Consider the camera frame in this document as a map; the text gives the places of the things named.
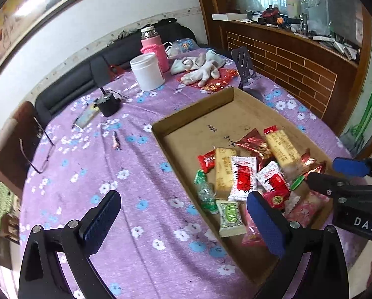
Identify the bottle with pink sleeve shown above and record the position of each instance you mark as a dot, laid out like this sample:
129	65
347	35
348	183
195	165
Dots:
153	46

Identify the framed wall painting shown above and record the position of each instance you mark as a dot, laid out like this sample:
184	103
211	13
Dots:
24	15

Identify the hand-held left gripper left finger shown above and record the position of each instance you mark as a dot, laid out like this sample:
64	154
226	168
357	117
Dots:
102	218

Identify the dark red foil packet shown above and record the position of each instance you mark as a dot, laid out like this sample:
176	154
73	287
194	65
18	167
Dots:
254	146
310	162

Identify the pile of assorted tools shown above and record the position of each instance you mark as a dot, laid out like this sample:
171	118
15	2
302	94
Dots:
298	21

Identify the white plastic jar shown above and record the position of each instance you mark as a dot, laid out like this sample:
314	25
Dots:
147	73

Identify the small black device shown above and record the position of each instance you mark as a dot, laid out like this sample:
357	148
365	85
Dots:
106	104

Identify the green white snack packet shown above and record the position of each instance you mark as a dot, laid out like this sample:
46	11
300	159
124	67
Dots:
231	218

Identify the flat white box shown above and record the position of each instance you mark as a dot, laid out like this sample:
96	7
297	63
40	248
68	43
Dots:
228	16

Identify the purple floral tablecloth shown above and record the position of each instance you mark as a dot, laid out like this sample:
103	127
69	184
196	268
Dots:
142	177

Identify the white glove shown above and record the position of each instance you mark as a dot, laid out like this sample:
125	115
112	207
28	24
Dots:
183	64
209	68

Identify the cardboard tray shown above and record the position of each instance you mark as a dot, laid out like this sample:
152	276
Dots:
198	127

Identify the small candy stick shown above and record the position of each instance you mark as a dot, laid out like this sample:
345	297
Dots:
115	140

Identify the green floral cushion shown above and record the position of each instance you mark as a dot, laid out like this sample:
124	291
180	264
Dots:
5	205

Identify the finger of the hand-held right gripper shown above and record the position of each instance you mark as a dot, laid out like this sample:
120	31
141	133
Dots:
326	183
351	166

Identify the black sofa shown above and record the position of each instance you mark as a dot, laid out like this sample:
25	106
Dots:
74	81

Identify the yellow cake bar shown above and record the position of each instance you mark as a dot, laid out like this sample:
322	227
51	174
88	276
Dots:
224	171
282	149

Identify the small notebook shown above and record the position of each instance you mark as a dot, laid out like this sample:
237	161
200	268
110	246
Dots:
86	116

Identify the pink red snack packet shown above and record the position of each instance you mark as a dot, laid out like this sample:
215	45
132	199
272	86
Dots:
251	236

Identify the red packet with gold label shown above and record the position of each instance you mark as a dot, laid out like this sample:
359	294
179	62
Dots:
276	200

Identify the white red snack packet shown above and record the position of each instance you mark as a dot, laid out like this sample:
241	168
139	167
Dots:
242	177
271	177

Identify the clear candy with green ends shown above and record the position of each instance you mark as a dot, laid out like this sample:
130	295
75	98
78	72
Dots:
296	183

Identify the brown chair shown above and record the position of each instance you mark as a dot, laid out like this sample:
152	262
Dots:
8	149

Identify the red printed envelope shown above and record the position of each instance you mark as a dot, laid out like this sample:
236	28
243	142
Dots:
226	75

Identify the wooden counter cabinet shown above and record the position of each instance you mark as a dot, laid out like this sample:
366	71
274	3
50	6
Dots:
282	56

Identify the small red candy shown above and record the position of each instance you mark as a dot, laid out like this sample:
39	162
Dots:
207	161

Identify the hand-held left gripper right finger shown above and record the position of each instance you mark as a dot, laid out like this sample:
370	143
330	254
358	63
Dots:
267	221

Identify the eyeglasses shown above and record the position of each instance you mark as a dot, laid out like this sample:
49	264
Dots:
44	130

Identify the black phone stand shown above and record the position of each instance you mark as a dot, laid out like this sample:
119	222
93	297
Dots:
243	60

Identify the pink striped candy packet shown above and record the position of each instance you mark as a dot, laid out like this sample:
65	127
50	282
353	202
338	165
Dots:
307	208

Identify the blue printed package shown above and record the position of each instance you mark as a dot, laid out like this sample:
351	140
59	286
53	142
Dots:
184	46

